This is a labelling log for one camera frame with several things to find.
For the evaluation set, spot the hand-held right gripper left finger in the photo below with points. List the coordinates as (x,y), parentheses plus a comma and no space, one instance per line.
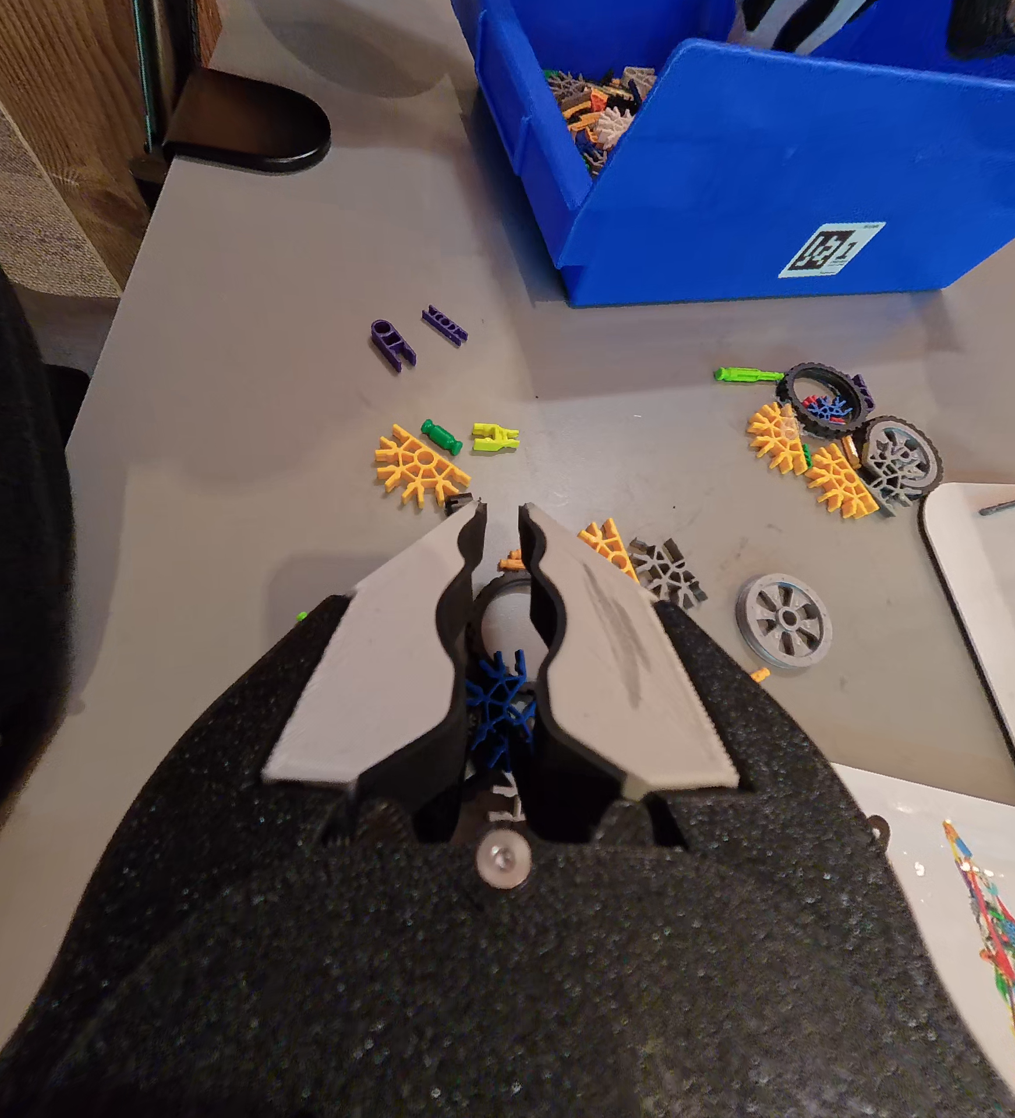
(367,681)

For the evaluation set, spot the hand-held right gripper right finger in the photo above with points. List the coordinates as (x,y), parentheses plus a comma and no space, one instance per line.
(638,690)

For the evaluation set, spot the short dark green rod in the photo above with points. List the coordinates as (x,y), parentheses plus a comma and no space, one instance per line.
(440,437)

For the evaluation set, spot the blue plastic parts bin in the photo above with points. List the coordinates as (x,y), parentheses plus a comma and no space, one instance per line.
(734,175)

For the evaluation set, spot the purple ladder connector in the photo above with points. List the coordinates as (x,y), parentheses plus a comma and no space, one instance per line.
(444,325)

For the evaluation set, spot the pile of toy building pieces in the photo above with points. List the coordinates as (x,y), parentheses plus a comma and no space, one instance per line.
(594,113)

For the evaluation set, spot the dark grey fan connector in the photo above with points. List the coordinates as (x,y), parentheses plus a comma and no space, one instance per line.
(666,572)

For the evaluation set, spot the grey spoked wheel hub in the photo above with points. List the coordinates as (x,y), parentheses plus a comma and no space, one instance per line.
(752,629)

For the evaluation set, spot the blue snowflake connector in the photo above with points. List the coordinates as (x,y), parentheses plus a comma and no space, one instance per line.
(498,699)

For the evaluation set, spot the yellow fan connector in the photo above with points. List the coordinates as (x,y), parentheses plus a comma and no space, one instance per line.
(608,546)
(411,476)
(839,480)
(778,437)

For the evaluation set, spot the large black rubber tire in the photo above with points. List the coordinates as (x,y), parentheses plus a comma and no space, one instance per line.
(494,590)

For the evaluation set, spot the yellow rod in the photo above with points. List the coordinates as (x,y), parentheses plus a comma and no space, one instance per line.
(512,559)

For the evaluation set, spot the yellow-green clip connector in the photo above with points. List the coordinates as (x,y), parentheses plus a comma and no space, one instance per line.
(494,437)

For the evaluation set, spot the small black rubber tire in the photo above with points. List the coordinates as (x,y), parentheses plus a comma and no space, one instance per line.
(788,397)

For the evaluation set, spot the grey snowflake connector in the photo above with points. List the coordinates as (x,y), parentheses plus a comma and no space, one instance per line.
(891,476)

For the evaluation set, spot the small blue connector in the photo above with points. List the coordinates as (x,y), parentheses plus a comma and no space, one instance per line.
(826,408)

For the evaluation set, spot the grey wheel with tire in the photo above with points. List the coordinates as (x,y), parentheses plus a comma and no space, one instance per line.
(926,454)

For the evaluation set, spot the purple clip piece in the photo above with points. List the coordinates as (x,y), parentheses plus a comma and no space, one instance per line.
(863,390)

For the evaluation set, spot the printed toy set bag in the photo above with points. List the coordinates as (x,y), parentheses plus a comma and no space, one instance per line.
(953,917)

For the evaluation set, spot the small dark grey rod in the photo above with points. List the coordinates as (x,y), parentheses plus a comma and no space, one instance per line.
(1009,504)

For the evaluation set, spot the black desk clamp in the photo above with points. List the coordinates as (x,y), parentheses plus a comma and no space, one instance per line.
(254,131)

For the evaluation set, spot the wooden partition panel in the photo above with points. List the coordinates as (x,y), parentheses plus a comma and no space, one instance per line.
(62,87)

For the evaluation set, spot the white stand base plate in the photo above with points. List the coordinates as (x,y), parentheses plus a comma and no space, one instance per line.
(1014,655)

